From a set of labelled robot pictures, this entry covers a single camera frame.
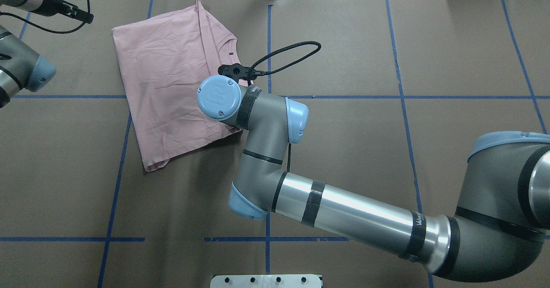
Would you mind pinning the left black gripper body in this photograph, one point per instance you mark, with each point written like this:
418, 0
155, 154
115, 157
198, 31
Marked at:
51, 4

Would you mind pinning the pink printed t-shirt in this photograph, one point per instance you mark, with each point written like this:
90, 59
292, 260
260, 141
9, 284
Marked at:
162, 62

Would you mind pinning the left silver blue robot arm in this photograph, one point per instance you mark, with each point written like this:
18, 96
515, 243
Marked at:
21, 67

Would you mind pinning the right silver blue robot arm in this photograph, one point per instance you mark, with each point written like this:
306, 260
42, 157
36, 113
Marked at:
385, 156

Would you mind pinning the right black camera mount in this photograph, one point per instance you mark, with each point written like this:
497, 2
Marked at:
239, 72

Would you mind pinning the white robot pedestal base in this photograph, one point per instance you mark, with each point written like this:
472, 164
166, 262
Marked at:
268, 281

